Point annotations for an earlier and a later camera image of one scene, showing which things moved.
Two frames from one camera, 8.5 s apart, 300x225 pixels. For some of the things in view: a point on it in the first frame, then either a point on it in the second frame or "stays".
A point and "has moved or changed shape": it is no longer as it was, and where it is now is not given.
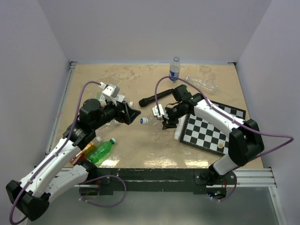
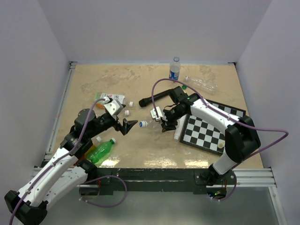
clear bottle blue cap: (144, 120) has moved or changed shape
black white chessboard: (199, 132) stays
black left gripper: (129, 114) → (126, 126)
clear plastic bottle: (203, 85) stays
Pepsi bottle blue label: (175, 69) stays
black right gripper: (167, 125) stays
